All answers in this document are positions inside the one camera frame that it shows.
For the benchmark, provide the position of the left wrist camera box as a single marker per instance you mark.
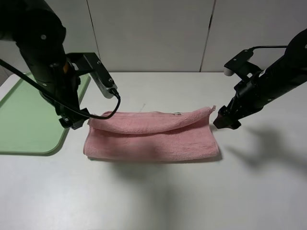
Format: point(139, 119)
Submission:
point(89, 63)

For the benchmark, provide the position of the green plastic tray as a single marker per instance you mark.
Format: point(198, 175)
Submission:
point(28, 124)

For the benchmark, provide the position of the pink terry towel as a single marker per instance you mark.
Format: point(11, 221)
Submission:
point(152, 137)

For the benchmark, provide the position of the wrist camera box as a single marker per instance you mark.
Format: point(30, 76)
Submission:
point(89, 63)
point(241, 66)

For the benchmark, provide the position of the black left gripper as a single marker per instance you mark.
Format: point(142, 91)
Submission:
point(70, 119)

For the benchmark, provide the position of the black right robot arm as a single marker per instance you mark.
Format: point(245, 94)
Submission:
point(259, 87)

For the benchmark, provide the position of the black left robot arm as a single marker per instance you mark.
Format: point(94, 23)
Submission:
point(39, 34)

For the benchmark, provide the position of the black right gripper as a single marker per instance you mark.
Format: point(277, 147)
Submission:
point(229, 116)

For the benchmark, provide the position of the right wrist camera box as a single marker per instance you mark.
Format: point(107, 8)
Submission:
point(241, 66)

